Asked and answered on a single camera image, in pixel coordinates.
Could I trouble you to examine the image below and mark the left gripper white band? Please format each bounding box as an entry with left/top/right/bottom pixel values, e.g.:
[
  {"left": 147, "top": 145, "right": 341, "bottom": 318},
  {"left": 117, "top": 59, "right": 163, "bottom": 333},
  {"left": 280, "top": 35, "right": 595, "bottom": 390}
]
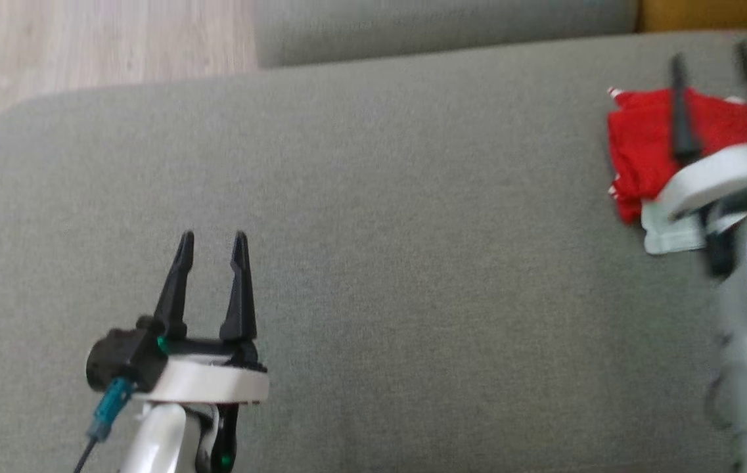
[{"left": 133, "top": 230, "right": 270, "bottom": 473}]

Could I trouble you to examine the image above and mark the long grey sofa seat cushion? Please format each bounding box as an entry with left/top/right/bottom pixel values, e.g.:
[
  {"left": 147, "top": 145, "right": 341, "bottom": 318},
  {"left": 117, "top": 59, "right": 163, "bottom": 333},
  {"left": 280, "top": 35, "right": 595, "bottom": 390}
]
[{"left": 252, "top": 0, "right": 640, "bottom": 68}]

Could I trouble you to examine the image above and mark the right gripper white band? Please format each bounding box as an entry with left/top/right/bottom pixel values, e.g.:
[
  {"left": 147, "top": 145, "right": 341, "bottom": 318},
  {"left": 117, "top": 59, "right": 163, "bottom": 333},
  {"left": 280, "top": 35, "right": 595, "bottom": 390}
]
[{"left": 656, "top": 41, "right": 747, "bottom": 277}]

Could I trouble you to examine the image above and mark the red numbered basketball jersey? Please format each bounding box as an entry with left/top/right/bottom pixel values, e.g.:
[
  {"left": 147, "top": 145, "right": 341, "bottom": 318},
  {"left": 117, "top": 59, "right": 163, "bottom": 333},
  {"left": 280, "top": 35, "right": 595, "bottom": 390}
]
[{"left": 616, "top": 89, "right": 747, "bottom": 256}]

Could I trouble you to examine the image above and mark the left black cable teal plug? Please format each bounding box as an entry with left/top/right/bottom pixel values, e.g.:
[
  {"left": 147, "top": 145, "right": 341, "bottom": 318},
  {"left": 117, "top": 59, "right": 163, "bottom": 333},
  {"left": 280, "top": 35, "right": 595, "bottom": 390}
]
[{"left": 74, "top": 378, "right": 137, "bottom": 473}]

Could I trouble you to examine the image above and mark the large grey sofa seat cushion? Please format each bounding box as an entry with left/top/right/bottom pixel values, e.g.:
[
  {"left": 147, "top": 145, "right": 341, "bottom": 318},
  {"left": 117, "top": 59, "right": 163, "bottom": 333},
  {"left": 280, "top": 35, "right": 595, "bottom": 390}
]
[{"left": 0, "top": 30, "right": 747, "bottom": 473}]

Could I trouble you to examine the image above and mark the wide yellow sofa backrest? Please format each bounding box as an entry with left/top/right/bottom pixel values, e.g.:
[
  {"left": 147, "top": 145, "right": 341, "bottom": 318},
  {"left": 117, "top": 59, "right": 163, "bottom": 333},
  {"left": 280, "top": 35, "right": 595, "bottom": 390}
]
[{"left": 636, "top": 0, "right": 747, "bottom": 34}]

